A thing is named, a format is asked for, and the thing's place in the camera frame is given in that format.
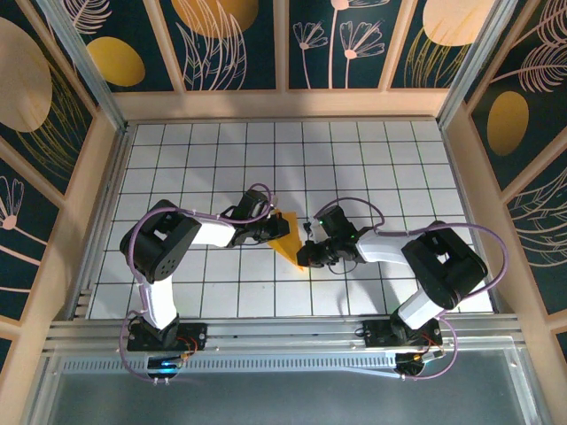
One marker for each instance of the yellow cloth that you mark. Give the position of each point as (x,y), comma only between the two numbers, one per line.
(288,243)

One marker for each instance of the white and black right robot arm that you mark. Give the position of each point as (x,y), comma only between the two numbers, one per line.
(443,265)

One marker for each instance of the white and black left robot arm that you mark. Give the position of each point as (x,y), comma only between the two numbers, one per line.
(159,248)

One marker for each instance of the grey translucent panel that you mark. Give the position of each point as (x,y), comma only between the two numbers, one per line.
(283,398)

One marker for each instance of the aluminium mounting rail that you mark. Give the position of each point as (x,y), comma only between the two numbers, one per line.
(288,329)

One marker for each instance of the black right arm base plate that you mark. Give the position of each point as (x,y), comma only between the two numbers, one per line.
(376,332)

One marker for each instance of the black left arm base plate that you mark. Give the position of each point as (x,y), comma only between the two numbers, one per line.
(195,332)

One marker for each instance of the aluminium corner post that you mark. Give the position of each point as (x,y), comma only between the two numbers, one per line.
(469,62)
(88,75)

